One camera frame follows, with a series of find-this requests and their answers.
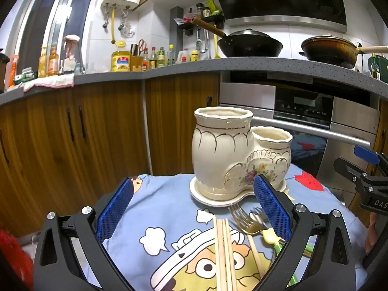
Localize orange liquid bottle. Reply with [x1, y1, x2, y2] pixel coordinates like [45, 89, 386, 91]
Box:
[48, 46, 60, 76]

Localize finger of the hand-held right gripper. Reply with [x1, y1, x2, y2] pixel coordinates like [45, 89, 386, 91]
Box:
[362, 242, 388, 276]
[333, 145, 388, 194]

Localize steel built-in oven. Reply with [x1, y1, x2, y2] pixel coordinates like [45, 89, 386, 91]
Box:
[219, 82, 381, 188]

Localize dark green bottle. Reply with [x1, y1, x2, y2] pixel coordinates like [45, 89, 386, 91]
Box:
[368, 54, 388, 83]

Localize yellow gas hose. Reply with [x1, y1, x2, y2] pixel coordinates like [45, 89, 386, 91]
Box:
[111, 7, 117, 45]

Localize yellow cooking oil bottle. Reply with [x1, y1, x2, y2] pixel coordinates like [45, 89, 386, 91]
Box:
[111, 41, 131, 73]

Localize yellow dish soap bottle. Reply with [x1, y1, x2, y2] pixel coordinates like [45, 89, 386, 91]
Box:
[38, 46, 49, 78]

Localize black spice rack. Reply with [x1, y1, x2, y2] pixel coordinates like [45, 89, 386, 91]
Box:
[174, 6, 226, 37]

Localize cloth covered kitchen faucet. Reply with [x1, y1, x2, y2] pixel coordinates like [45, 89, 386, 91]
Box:
[61, 34, 86, 75]

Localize green label bottle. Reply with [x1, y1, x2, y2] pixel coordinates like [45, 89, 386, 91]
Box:
[156, 47, 167, 68]

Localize red plastic bag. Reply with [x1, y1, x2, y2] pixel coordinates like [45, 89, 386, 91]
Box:
[0, 221, 34, 291]

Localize gold metal fork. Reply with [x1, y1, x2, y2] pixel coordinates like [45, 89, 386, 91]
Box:
[228, 202, 269, 237]

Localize brown frying pan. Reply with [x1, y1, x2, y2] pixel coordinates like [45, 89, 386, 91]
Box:
[299, 35, 388, 70]

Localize sliding glass door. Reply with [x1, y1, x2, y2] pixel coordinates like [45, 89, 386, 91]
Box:
[16, 0, 102, 75]

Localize wooden base cabinets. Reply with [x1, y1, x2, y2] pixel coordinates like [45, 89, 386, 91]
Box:
[0, 73, 220, 238]

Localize black lidded wok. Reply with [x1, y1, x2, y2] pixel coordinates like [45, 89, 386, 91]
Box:
[193, 17, 284, 58]

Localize grey kitchen countertop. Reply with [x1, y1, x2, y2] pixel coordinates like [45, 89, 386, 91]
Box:
[0, 57, 388, 107]

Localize white cloth pink trim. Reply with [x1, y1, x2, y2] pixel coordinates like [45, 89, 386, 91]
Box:
[23, 73, 75, 93]

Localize hanging metal ladle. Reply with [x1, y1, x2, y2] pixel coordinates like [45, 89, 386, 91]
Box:
[195, 27, 210, 54]

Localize green box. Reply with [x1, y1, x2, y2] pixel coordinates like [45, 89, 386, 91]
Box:
[13, 69, 37, 86]

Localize silver metal fork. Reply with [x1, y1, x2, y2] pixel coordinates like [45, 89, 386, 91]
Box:
[249, 207, 273, 229]

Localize wooden knife block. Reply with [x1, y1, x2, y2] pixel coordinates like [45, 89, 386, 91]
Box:
[130, 43, 144, 72]

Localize cream ceramic saucer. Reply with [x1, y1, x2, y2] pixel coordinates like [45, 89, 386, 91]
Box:
[189, 177, 287, 208]

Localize cream ceramic utensil holder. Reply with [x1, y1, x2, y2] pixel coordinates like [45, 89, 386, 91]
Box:
[192, 107, 293, 199]

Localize orange spray bottle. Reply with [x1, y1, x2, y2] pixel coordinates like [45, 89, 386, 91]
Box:
[8, 55, 20, 89]

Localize white plastic bottle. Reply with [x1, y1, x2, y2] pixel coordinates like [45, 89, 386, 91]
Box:
[176, 48, 192, 65]

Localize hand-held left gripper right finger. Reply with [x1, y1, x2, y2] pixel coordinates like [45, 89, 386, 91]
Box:
[253, 174, 356, 291]

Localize blue cartoon printed cloth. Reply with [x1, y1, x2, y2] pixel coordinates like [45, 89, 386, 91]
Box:
[74, 162, 369, 291]

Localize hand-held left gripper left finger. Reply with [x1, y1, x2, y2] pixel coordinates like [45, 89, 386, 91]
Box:
[33, 177, 135, 291]

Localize person's right hand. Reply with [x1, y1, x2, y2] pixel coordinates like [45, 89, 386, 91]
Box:
[364, 212, 376, 253]

